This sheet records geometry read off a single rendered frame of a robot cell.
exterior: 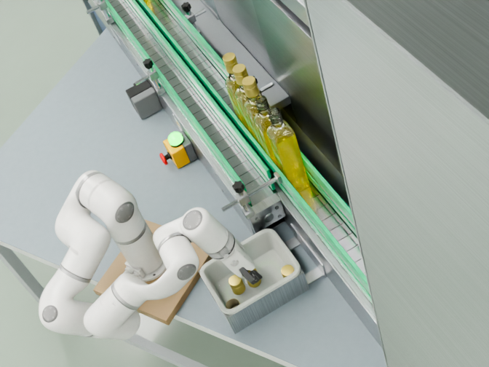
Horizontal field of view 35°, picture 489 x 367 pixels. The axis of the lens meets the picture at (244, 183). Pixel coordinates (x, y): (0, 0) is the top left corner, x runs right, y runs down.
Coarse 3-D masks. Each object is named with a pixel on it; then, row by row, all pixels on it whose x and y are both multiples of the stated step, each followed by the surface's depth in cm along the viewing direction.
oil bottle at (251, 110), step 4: (248, 100) 196; (244, 104) 197; (248, 104) 195; (252, 104) 194; (244, 108) 198; (248, 108) 195; (252, 108) 194; (256, 108) 194; (248, 112) 196; (252, 112) 194; (256, 112) 194; (248, 116) 198; (252, 116) 195; (248, 120) 201; (252, 120) 197; (252, 124) 199; (252, 128) 202; (256, 132) 199; (256, 136) 203; (256, 140) 205; (260, 140) 201; (260, 144) 204
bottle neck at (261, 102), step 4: (260, 96) 188; (264, 96) 188; (256, 100) 188; (260, 100) 189; (264, 100) 187; (256, 104) 188; (260, 104) 187; (264, 104) 187; (268, 104) 189; (260, 108) 188; (264, 108) 188; (268, 108) 189; (260, 112) 189; (264, 112) 189; (260, 116) 191; (264, 116) 190; (268, 116) 190
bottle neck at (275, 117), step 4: (272, 108) 185; (276, 108) 184; (268, 112) 184; (272, 112) 185; (276, 112) 185; (280, 112) 184; (272, 116) 183; (276, 116) 183; (280, 116) 184; (272, 120) 185; (276, 120) 184; (280, 120) 185; (272, 124) 186; (276, 124) 185; (280, 124) 186; (276, 128) 186; (280, 128) 186
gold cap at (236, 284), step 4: (232, 276) 197; (236, 276) 197; (228, 280) 197; (232, 280) 196; (236, 280) 196; (240, 280) 196; (232, 284) 196; (236, 284) 195; (240, 284) 196; (232, 288) 197; (236, 288) 196; (240, 288) 197; (244, 288) 198; (236, 292) 198; (240, 292) 198
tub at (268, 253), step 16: (256, 240) 201; (272, 240) 202; (256, 256) 204; (272, 256) 203; (288, 256) 194; (208, 272) 199; (224, 272) 202; (272, 272) 200; (208, 288) 193; (224, 288) 201; (256, 288) 198; (272, 288) 189; (224, 304) 193; (240, 304) 188
